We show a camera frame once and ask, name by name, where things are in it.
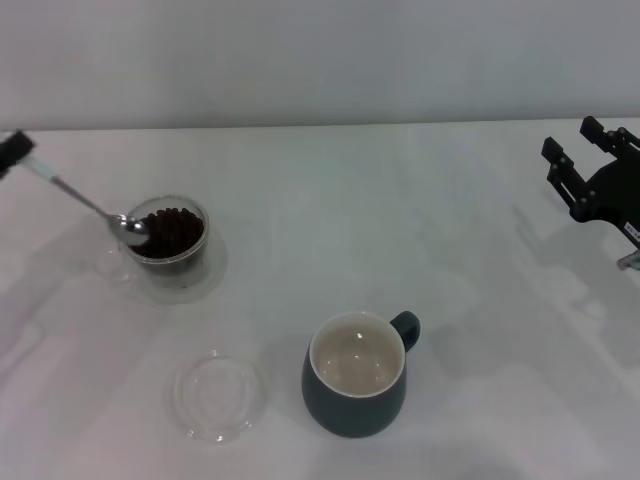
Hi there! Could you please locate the clear glass cup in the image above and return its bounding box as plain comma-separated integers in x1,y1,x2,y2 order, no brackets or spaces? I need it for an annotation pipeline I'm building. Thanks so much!
96,195,210,289

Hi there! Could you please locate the small clear glass dish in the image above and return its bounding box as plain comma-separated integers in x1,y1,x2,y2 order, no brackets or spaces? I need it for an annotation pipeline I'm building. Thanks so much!
172,349,269,444

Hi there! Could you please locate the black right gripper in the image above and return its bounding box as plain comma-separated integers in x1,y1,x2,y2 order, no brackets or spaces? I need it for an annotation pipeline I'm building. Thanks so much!
542,115,640,249

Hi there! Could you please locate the blue handled metal spoon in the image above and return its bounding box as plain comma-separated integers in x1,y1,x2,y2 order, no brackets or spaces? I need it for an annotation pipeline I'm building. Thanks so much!
22,154,149,248

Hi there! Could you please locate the dark grey ceramic mug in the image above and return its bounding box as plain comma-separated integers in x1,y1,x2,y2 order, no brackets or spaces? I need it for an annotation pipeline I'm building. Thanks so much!
300,310,422,440

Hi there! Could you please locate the coffee beans pile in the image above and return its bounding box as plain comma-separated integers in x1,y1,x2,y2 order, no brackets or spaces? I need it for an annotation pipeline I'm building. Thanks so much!
130,207,206,262

